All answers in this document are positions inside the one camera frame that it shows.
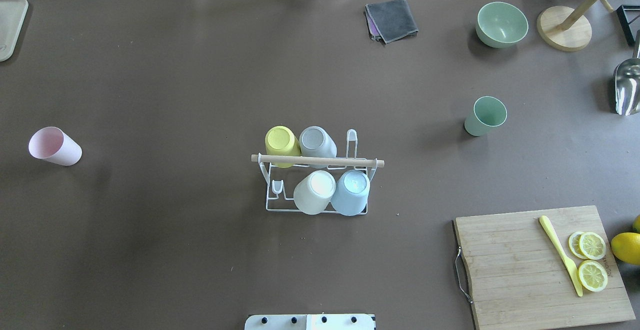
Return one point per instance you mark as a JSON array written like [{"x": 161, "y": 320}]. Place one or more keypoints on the light blue plastic cup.
[{"x": 351, "y": 195}]

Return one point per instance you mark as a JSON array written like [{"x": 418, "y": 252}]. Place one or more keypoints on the yellow plastic cup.
[{"x": 281, "y": 141}]

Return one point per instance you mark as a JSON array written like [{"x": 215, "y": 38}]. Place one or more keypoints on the metal scoop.
[{"x": 627, "y": 82}]

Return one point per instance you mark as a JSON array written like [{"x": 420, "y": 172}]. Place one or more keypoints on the grey folded cloth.
[{"x": 390, "y": 21}]

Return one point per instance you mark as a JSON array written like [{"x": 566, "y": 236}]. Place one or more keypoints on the white plastic cup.
[{"x": 313, "y": 194}]

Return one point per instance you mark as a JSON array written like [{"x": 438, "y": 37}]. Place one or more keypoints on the lemon slice lower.
[{"x": 592, "y": 275}]

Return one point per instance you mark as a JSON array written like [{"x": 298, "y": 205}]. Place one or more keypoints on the wooden mug tree stand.
[{"x": 565, "y": 28}]

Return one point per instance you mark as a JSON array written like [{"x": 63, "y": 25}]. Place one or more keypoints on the grey plastic cup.
[{"x": 315, "y": 142}]

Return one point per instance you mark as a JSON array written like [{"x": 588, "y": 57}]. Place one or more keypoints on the lemon slice upper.
[{"x": 587, "y": 245}]

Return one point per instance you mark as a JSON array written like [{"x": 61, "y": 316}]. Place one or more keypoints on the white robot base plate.
[{"x": 322, "y": 321}]

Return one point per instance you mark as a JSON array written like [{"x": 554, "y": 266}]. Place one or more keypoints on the beige plastic tray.
[{"x": 12, "y": 16}]

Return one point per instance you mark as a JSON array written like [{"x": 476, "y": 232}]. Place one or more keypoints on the bamboo cutting board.
[{"x": 517, "y": 281}]

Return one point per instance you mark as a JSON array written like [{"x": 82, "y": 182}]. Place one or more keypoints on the green plastic cup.
[{"x": 488, "y": 113}]

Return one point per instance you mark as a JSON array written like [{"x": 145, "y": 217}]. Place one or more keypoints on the green ceramic bowl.
[{"x": 500, "y": 25}]

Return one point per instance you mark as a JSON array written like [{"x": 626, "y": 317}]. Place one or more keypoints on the whole yellow lemon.
[{"x": 626, "y": 247}]

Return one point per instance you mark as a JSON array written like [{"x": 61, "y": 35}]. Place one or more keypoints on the white wire cup rack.
[{"x": 283, "y": 173}]

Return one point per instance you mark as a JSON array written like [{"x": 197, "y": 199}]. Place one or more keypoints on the lemon slice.
[
  {"x": 592, "y": 275},
  {"x": 587, "y": 245}
]

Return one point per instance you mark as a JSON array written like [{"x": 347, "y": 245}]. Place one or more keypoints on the yellow plastic knife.
[{"x": 568, "y": 263}]

